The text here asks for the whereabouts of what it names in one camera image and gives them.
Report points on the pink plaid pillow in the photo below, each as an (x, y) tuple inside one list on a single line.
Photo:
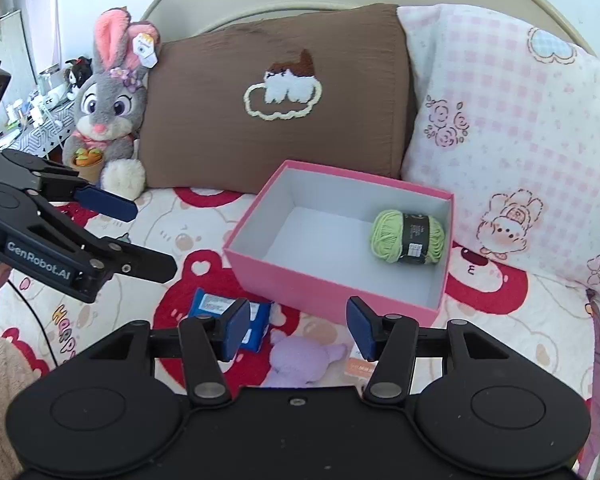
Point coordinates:
[(530, 135)]

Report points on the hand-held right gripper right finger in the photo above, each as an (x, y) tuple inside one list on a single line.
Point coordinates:
[(360, 330)]

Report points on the purple plush toy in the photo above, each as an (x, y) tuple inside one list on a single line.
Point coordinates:
[(300, 360)]

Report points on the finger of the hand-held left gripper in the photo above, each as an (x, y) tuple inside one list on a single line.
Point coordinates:
[(110, 205), (145, 262)]

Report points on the small black plush doll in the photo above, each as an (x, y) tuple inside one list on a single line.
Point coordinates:
[(77, 77)]

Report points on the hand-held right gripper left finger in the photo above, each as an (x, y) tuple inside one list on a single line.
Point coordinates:
[(237, 332)]

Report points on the side table with patterned cloth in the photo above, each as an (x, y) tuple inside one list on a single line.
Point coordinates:
[(35, 135)]

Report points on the beige fuzzy cloth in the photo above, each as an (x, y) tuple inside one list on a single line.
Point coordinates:
[(0, 385)]

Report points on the printed bear blanket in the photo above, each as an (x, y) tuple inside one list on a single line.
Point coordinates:
[(180, 240)]

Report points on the brown pillow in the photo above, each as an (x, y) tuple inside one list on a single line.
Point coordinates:
[(205, 110)]

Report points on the white cabinet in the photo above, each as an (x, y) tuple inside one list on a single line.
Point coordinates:
[(10, 50)]

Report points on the orange white floss box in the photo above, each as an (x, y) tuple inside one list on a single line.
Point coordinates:
[(355, 370)]

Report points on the grey bunny plush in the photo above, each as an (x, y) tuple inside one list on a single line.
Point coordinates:
[(110, 95)]

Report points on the pink cardboard box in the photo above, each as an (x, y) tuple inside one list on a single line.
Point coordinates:
[(305, 290)]

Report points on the green yarn ball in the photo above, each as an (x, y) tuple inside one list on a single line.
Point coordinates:
[(385, 235)]

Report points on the blue tissue packet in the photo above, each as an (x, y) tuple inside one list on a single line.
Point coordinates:
[(205, 305)]

